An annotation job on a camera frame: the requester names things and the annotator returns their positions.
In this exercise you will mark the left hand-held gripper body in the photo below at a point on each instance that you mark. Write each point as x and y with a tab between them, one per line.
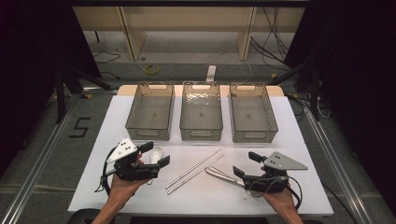
132	170

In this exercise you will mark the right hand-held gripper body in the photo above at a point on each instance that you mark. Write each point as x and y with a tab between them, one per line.
267	183

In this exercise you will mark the white ceramic spoon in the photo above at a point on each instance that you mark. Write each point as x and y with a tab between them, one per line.
155	154

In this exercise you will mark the silver metal utensil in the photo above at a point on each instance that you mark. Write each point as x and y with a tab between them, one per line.
222	176

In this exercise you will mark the smoky clear plastic bin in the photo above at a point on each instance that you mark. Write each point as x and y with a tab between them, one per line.
151	116
201	115
252	116

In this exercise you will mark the person's left hand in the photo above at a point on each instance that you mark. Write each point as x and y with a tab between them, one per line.
123	186

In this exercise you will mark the person's right hand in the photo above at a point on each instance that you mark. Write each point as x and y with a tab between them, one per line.
283	200

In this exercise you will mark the dark rounded object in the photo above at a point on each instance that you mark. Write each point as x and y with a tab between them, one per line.
81	216

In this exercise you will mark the yellow tape roll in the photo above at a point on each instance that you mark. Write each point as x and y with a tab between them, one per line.
152	69

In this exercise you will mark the black metal stand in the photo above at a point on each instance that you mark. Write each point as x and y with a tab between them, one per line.
60	93
315	93

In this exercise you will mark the white power strip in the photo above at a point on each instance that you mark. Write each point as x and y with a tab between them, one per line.
211	73

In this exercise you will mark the black curtain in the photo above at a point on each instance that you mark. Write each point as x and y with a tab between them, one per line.
31	62
358	77

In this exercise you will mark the aluminium floor rail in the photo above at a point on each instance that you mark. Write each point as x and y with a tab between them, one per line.
34	174
337	168

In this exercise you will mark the light wooden desk frame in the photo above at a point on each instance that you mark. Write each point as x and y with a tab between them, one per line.
134	40

